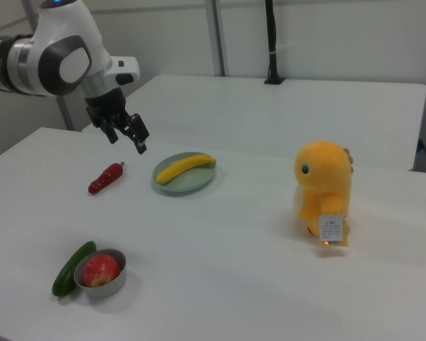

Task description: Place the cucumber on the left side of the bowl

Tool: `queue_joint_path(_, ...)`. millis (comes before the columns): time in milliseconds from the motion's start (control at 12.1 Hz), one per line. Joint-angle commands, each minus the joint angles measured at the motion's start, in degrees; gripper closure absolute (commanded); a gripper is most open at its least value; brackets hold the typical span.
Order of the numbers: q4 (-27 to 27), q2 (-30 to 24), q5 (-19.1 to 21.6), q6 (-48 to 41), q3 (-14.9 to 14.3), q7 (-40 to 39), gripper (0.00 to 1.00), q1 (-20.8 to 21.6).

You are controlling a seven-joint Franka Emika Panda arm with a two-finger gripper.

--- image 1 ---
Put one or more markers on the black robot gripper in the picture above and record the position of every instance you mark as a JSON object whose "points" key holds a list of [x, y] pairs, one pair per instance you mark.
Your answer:
{"points": [[104, 108]]}

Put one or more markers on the pale green plate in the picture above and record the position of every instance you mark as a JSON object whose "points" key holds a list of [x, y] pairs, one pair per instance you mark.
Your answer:
{"points": [[191, 184]]}

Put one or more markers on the small metal bowl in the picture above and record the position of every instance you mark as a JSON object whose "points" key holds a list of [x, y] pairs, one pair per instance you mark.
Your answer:
{"points": [[106, 289]]}

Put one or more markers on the red chili pepper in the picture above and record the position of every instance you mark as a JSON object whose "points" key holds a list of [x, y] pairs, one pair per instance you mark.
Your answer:
{"points": [[104, 177]]}

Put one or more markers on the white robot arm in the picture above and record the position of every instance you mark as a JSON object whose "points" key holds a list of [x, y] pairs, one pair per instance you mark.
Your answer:
{"points": [[64, 42]]}

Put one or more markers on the yellow banana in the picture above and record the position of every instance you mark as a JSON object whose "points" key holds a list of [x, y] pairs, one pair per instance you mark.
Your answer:
{"points": [[184, 165]]}

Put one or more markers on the white paper hang tag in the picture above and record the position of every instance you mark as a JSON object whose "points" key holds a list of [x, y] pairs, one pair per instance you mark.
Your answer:
{"points": [[331, 229]]}

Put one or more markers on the grey aluminium frame post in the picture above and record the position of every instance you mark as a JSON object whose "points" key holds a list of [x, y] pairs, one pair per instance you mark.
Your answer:
{"points": [[219, 35]]}

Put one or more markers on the red apple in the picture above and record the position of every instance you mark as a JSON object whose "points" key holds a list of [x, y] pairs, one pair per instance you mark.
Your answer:
{"points": [[101, 270]]}

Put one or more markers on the black camera pole stand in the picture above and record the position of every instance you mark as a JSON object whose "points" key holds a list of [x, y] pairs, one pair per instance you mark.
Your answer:
{"points": [[271, 35]]}

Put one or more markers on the yellow plush toy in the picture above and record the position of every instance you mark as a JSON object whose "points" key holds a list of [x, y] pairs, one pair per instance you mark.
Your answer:
{"points": [[323, 177]]}

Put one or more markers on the green cucumber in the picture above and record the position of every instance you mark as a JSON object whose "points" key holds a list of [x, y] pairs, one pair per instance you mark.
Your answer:
{"points": [[65, 277]]}

